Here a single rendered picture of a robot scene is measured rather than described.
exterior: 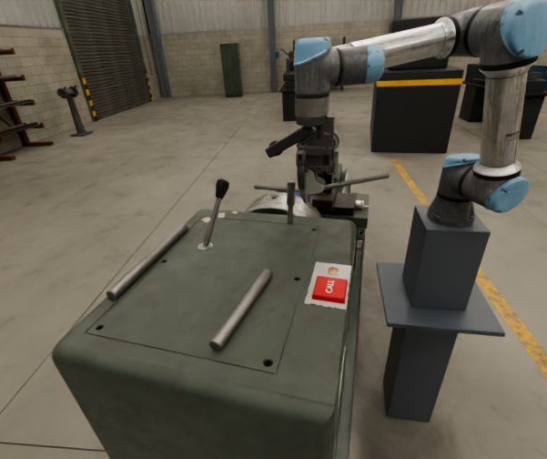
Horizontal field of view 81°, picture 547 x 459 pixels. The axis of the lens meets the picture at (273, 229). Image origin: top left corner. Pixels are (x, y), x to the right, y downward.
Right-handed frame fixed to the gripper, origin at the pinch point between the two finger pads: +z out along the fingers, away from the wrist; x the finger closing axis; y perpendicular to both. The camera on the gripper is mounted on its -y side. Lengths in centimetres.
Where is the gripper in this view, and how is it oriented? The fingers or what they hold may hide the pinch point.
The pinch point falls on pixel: (302, 197)
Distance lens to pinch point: 83.7
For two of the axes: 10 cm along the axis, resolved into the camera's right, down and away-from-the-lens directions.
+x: 2.7, -4.8, 8.3
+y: 9.6, 0.9, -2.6
